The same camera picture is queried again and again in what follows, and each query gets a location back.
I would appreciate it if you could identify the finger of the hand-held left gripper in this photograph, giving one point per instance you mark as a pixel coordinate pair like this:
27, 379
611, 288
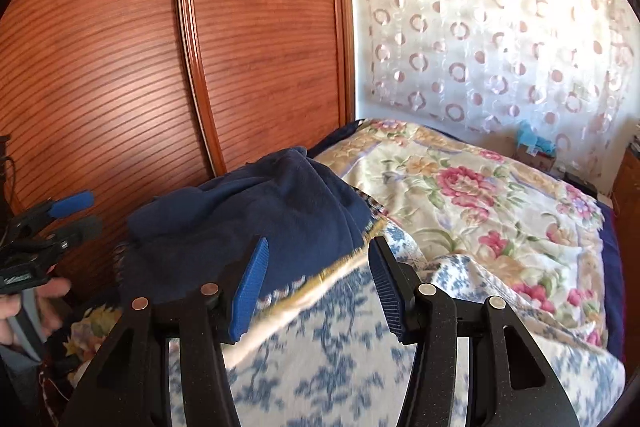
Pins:
80, 232
72, 203

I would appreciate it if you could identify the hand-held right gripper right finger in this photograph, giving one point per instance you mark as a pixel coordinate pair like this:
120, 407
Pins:
392, 292

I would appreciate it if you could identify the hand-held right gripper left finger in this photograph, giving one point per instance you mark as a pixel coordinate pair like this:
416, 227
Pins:
247, 292

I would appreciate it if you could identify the navy printed t-shirt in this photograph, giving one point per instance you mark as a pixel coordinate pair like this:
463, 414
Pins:
250, 207

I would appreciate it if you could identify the person's left hand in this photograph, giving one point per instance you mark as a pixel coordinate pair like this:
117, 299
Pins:
52, 294

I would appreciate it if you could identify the blue floral bed sheet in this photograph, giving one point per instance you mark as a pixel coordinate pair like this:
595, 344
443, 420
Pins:
310, 357

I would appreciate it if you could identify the dark floral cloth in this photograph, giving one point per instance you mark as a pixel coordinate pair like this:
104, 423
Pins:
85, 332

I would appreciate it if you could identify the pink floral blanket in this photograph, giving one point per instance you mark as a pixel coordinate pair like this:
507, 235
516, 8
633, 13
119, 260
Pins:
475, 207

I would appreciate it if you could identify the wooden slatted wardrobe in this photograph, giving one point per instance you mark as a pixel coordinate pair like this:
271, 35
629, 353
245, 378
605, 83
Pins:
125, 57

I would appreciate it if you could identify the small cardboard box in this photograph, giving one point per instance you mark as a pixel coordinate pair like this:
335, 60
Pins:
537, 162

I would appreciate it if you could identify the blue toy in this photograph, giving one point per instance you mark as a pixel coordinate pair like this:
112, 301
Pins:
534, 139

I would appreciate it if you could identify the navy bed sheet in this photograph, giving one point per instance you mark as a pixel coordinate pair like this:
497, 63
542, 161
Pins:
612, 257

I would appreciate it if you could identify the sheer circle-patterned curtain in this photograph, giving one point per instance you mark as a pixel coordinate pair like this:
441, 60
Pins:
475, 32

